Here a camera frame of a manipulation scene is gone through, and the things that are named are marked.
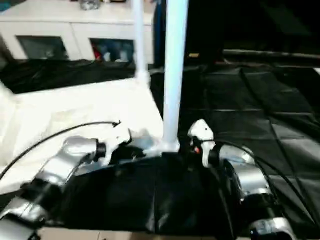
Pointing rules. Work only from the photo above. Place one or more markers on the black white patterned bag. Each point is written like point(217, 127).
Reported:
point(88, 3)

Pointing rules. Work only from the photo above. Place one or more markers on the dark metal bar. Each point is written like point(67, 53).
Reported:
point(270, 53)

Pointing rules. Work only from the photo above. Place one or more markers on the black mat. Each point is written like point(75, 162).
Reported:
point(250, 112)

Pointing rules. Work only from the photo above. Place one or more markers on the white plastic table leg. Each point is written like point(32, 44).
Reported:
point(140, 40)
point(175, 70)
point(5, 87)

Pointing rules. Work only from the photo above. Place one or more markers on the red carton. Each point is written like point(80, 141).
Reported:
point(97, 52)

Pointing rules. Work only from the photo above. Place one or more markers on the white plastic table top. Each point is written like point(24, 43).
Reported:
point(75, 105)

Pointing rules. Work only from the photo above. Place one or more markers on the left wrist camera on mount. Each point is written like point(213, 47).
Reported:
point(117, 140)

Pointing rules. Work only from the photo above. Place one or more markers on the white cup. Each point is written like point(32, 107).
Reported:
point(107, 56)

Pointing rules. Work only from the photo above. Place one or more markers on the white sideboard cabinet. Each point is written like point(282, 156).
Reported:
point(62, 22)

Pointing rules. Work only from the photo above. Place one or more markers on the blue upright panel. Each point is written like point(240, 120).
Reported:
point(158, 32)

